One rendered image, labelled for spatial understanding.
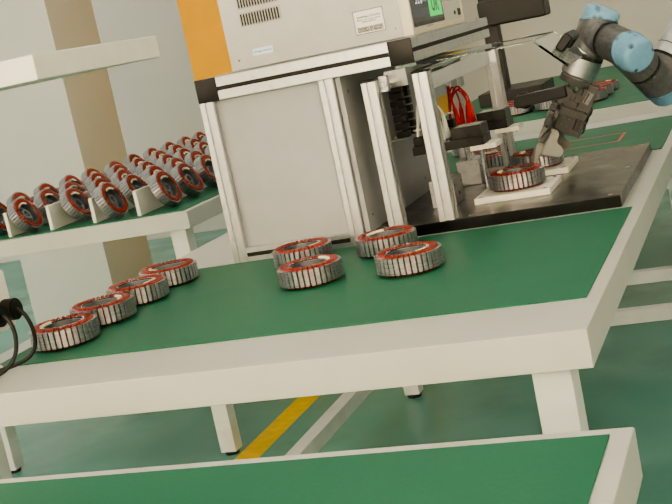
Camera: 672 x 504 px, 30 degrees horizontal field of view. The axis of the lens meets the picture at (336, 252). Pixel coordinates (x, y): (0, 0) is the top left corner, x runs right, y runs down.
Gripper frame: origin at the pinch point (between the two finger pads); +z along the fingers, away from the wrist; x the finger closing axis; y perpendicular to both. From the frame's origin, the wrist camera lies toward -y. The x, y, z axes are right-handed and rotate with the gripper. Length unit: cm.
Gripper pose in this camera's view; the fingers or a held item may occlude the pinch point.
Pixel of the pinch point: (535, 161)
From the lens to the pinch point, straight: 275.5
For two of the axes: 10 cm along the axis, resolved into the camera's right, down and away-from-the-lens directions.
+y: 9.0, 3.7, -2.2
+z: -2.9, 9.0, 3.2
